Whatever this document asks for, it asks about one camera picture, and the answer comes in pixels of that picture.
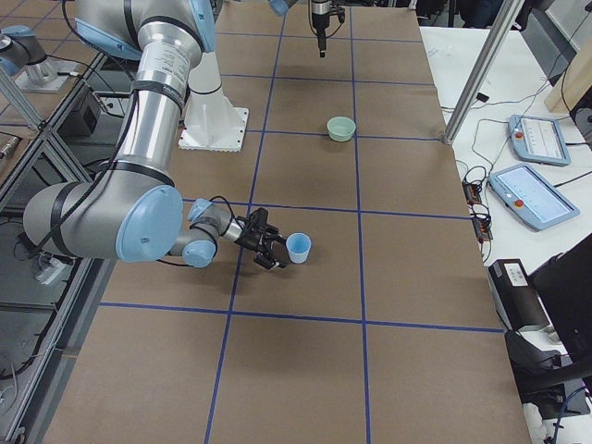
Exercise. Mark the orange black usb hub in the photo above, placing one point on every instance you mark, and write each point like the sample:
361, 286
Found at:
479, 212

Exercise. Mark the brown paper table mat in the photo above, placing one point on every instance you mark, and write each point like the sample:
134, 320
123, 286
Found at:
386, 334

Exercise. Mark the teach pendant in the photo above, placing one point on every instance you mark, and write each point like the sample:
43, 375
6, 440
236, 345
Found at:
531, 197
538, 140

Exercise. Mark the black monitor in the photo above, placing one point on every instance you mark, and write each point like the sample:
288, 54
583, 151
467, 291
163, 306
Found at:
563, 284

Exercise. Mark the near teach pendant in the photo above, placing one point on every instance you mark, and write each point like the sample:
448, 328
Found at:
531, 197

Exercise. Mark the far teach pendant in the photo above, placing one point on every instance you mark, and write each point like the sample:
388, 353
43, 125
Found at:
538, 140

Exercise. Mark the mint green bowl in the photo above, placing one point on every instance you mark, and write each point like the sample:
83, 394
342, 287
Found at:
340, 129

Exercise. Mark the black box with label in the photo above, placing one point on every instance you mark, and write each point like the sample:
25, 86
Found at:
516, 300

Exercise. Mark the aluminium frame post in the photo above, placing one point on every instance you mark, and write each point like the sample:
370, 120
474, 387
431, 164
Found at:
494, 41

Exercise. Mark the light blue plastic cup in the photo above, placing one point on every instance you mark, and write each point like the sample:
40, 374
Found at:
298, 246

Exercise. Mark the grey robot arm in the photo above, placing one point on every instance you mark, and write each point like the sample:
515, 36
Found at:
281, 8
132, 210

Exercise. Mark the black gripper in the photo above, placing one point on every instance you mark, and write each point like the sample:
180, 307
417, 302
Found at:
245, 239
318, 19

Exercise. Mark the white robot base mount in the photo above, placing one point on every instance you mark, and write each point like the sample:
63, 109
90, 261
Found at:
211, 121

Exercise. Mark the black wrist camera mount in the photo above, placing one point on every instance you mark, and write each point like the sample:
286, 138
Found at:
257, 221

